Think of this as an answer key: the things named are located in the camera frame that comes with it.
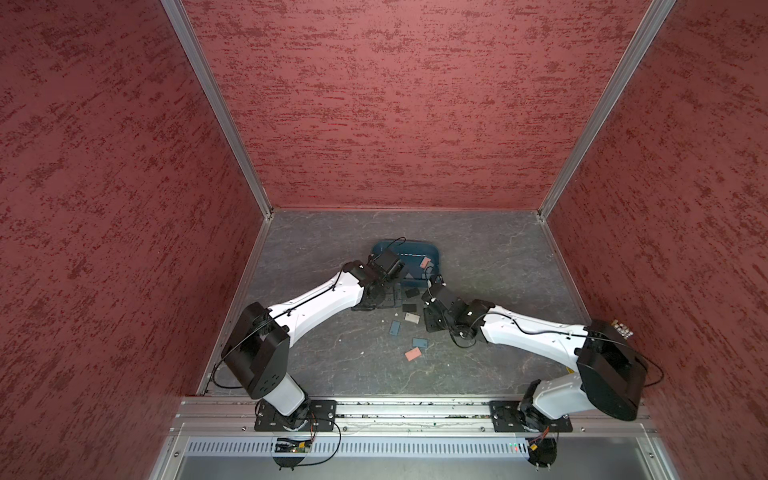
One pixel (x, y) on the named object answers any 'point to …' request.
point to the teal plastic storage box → (421, 259)
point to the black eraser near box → (412, 292)
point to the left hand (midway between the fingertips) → (380, 308)
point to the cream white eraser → (412, 317)
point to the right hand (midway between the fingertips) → (429, 317)
